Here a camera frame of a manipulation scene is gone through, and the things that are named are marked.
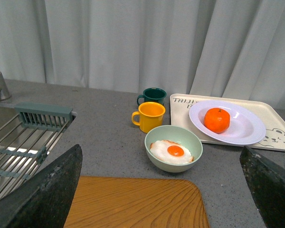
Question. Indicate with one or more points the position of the metal sink drying rack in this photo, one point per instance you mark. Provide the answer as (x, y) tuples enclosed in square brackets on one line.
[(28, 132)]

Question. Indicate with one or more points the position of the white ridged plate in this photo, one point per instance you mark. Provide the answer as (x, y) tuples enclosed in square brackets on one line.
[(245, 127)]

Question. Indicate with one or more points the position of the light green bowl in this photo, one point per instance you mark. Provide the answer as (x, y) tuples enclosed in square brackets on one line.
[(178, 135)]

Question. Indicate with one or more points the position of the fake fried egg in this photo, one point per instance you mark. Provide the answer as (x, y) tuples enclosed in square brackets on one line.
[(171, 152)]

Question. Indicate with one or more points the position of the yellow enamel mug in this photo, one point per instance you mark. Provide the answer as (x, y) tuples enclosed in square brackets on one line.
[(149, 116)]

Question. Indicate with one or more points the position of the wooden cutting board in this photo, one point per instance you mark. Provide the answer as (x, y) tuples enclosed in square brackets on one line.
[(104, 202)]

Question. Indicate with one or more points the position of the cream bear serving tray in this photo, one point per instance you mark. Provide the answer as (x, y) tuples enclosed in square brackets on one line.
[(274, 139)]

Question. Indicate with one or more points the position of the dark green enamel mug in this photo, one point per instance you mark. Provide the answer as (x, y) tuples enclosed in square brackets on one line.
[(152, 95)]

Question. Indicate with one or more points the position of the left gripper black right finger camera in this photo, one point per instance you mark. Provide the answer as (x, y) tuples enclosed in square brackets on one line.
[(266, 182)]

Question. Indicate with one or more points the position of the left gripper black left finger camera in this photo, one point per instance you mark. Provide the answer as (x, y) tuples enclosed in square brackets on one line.
[(45, 199)]

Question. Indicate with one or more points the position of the orange mandarin fruit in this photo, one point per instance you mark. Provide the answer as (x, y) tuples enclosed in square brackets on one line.
[(217, 120)]

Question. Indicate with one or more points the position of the white curtain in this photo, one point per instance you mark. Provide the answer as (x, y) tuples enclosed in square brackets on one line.
[(222, 48)]

